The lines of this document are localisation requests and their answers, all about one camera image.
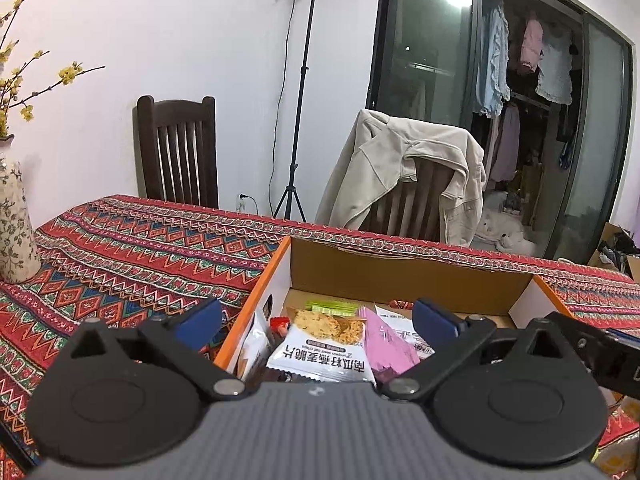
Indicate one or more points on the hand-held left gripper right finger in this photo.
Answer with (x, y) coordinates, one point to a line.
(437, 322)

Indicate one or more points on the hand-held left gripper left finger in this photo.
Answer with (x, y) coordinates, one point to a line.
(200, 325)

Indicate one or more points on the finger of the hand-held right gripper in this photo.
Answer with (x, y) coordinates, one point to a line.
(605, 355)

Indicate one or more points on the pink snack packet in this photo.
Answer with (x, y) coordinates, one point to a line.
(385, 345)

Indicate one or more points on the white oat crisp packet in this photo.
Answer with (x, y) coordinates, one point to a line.
(320, 355)
(255, 345)

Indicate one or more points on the orange pumpkin-print cardboard box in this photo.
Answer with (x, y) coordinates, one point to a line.
(400, 270)

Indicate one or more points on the red snack packet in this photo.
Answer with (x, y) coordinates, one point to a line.
(279, 330)

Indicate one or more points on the yellow-green snack packet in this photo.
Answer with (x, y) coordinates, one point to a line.
(330, 306)

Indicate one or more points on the red patterned tablecloth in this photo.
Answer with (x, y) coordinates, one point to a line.
(125, 260)

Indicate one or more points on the brown cardboard box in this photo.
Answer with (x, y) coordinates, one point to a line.
(615, 250)

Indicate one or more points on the white plush bedding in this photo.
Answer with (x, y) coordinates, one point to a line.
(505, 230)

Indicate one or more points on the dark wooden chair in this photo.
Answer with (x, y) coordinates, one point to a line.
(415, 200)
(175, 160)

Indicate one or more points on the beige jacket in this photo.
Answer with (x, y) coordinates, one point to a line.
(370, 170)

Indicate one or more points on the pale pink hanging trousers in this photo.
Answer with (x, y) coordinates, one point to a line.
(505, 145)

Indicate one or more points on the floral ceramic vase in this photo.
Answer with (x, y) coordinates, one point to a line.
(17, 230)

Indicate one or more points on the black light stand tripod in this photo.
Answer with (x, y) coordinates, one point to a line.
(305, 85)

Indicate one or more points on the dark sliding glass door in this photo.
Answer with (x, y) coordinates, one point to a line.
(425, 60)

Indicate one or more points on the light blue hanging shirt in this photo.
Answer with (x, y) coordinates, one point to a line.
(495, 65)

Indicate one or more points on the white hanging garment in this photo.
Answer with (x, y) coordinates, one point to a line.
(555, 70)

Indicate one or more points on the pink hanging garment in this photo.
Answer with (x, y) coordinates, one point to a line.
(531, 45)

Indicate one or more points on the yellow flower branches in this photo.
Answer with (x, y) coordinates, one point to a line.
(10, 85)

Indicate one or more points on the white wall outlet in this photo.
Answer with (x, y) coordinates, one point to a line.
(241, 202)

